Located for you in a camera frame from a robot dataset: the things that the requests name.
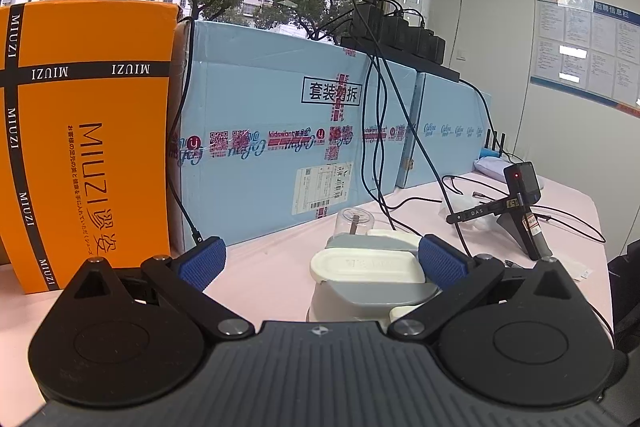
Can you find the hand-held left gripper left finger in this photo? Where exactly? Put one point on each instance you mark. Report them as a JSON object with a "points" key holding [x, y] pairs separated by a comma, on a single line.
{"points": [[202, 264]]}

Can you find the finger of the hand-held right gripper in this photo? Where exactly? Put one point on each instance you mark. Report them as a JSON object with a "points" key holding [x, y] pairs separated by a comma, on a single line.
{"points": [[475, 213]]}

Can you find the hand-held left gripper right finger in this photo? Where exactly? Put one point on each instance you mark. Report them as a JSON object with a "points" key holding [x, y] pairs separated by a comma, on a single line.
{"points": [[442, 264]]}

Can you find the black antenna router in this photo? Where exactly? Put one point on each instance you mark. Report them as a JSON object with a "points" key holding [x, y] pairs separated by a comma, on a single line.
{"points": [[494, 144]]}

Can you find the small light blue cardboard box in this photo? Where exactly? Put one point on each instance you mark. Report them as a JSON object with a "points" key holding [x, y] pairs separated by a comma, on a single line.
{"points": [[445, 127]]}

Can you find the clear plastic cup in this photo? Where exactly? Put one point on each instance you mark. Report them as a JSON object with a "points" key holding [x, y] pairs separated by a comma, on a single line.
{"points": [[355, 221]]}

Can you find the small white packet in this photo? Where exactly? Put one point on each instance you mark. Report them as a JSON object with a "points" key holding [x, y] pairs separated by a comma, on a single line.
{"points": [[580, 271]]}

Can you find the black chair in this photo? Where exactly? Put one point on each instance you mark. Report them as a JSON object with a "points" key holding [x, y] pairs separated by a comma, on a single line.
{"points": [[625, 292]]}

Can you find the large light blue cardboard box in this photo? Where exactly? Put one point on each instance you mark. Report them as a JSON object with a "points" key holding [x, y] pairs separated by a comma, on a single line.
{"points": [[280, 132]]}

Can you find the black charger tray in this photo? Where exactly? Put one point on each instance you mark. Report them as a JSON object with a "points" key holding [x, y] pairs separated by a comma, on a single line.
{"points": [[400, 57]]}

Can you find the orange cardboard box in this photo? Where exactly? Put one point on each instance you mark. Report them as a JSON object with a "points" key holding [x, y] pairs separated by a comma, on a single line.
{"points": [[90, 132]]}

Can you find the row of black chargers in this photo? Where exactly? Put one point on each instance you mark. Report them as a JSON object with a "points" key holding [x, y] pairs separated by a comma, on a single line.
{"points": [[400, 27]]}

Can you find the white wall switch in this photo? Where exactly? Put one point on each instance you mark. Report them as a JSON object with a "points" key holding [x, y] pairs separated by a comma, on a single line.
{"points": [[462, 54]]}

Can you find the wall notice board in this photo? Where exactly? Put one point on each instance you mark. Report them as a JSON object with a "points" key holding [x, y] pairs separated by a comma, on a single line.
{"points": [[587, 47]]}

